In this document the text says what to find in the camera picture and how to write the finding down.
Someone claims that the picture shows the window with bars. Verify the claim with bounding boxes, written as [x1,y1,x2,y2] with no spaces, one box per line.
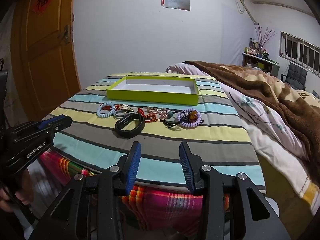
[279,31,320,78]

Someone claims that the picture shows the brown fleece blanket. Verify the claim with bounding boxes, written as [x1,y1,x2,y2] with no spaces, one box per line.
[182,60,320,165]

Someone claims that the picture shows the lime green shallow box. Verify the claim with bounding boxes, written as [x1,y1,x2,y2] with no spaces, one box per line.
[106,76,200,106]

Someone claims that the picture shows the red woven knot bracelet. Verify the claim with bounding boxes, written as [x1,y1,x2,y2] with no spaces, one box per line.
[137,108,160,124]

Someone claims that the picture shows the purple spiral hair tie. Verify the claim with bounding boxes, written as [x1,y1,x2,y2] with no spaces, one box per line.
[177,108,202,128]

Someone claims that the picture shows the person's left hand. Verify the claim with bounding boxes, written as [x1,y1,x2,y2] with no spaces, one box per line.
[0,172,32,215]

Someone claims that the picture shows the metal door lock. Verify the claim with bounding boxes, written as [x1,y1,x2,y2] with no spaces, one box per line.
[59,24,73,44]

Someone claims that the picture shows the black wristband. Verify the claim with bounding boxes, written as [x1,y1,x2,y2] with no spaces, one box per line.
[115,113,145,138]

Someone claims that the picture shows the white wall pipe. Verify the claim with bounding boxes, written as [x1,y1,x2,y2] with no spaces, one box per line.
[235,0,259,25]

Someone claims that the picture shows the cluttered shelf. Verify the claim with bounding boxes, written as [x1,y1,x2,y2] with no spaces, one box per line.
[242,37,280,77]

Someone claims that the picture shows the floral white quilt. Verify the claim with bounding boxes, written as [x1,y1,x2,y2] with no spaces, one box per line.
[166,62,320,213]

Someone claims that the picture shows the red diamond door poster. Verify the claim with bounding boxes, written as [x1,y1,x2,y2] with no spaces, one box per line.
[31,0,58,14]

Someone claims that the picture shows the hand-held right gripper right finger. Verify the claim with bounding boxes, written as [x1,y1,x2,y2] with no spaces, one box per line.
[179,141,292,240]

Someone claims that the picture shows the striped bed sheet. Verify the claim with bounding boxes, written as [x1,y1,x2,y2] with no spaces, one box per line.
[41,72,266,195]

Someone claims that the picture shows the orange wooden door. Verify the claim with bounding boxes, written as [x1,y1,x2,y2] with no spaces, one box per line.
[10,0,82,123]

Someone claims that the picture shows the black chair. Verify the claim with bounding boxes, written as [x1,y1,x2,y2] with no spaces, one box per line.
[281,62,308,90]

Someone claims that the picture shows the blue spiral hair tie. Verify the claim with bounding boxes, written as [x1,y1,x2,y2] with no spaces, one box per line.
[96,101,117,119]

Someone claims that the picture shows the grey hair band white flower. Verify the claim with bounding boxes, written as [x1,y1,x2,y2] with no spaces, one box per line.
[114,104,134,117]

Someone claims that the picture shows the thin black hair tie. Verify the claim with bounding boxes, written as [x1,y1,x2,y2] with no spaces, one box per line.
[162,109,187,129]

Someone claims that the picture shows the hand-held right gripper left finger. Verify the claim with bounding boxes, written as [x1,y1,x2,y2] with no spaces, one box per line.
[29,141,142,240]

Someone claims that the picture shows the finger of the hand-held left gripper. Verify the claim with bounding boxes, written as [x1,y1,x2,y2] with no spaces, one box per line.
[49,114,73,137]
[39,116,62,128]

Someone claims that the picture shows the rose gold hair clip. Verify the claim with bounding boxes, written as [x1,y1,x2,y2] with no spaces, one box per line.
[147,107,168,120]

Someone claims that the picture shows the pink flower branches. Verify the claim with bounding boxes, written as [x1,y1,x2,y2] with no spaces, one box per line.
[254,26,277,49]

